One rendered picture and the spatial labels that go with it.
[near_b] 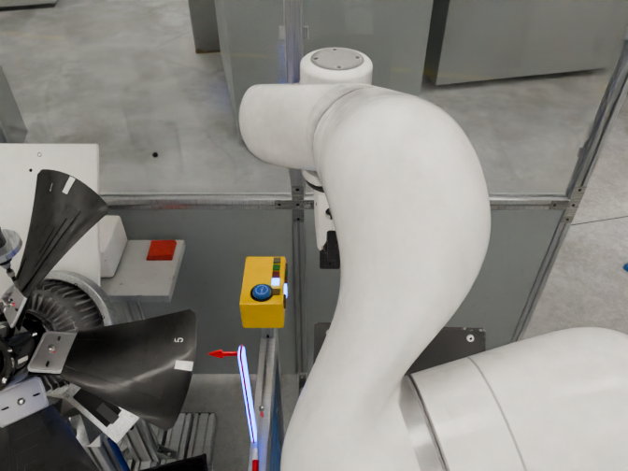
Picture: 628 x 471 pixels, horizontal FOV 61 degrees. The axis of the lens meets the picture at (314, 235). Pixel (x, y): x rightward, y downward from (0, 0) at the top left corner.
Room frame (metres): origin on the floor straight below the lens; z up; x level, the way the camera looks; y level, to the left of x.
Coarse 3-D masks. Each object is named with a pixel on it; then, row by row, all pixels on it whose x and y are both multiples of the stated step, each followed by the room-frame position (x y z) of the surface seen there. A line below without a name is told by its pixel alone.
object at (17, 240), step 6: (6, 234) 0.61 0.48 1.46; (12, 234) 0.61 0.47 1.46; (18, 234) 0.61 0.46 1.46; (12, 240) 0.60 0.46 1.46; (18, 240) 0.60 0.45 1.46; (6, 246) 0.58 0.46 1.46; (12, 246) 0.58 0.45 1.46; (18, 246) 0.59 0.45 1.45; (0, 252) 0.57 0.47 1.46; (6, 252) 0.57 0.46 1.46; (12, 252) 0.57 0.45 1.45; (0, 258) 0.56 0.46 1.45; (6, 258) 0.56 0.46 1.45
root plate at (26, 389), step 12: (24, 384) 0.56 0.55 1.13; (36, 384) 0.56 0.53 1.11; (0, 396) 0.52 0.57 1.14; (12, 396) 0.53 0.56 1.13; (24, 396) 0.54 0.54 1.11; (36, 396) 0.55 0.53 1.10; (0, 408) 0.51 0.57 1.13; (12, 408) 0.51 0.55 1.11; (24, 408) 0.52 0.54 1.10; (36, 408) 0.53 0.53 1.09; (0, 420) 0.49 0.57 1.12; (12, 420) 0.50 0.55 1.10
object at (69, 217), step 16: (48, 176) 0.83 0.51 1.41; (64, 176) 0.81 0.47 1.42; (80, 192) 0.77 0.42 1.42; (48, 208) 0.77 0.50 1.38; (64, 208) 0.75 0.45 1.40; (80, 208) 0.74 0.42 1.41; (96, 208) 0.73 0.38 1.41; (32, 224) 0.77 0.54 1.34; (48, 224) 0.74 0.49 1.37; (64, 224) 0.72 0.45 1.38; (80, 224) 0.71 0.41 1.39; (32, 240) 0.74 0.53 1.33; (48, 240) 0.71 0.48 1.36; (64, 240) 0.69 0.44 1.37; (32, 256) 0.70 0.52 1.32; (48, 256) 0.68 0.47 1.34; (32, 272) 0.67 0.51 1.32; (48, 272) 0.65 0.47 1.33; (32, 288) 0.64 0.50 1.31
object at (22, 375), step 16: (0, 320) 0.65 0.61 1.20; (32, 320) 0.65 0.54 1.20; (0, 336) 0.57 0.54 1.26; (16, 336) 0.59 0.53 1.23; (32, 336) 0.61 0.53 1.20; (0, 352) 0.55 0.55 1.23; (16, 352) 0.55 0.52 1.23; (32, 352) 0.58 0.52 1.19; (0, 368) 0.53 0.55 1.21; (16, 368) 0.53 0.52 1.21; (0, 384) 0.51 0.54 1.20
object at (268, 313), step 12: (252, 264) 0.93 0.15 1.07; (264, 264) 0.93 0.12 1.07; (252, 276) 0.89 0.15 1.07; (264, 276) 0.89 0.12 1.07; (252, 288) 0.85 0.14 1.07; (276, 288) 0.85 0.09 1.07; (240, 300) 0.81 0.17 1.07; (252, 300) 0.81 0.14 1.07; (264, 300) 0.81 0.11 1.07; (276, 300) 0.81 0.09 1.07; (252, 312) 0.80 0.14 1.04; (264, 312) 0.80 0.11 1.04; (276, 312) 0.80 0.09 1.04; (252, 324) 0.80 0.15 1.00; (264, 324) 0.80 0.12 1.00; (276, 324) 0.80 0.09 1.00
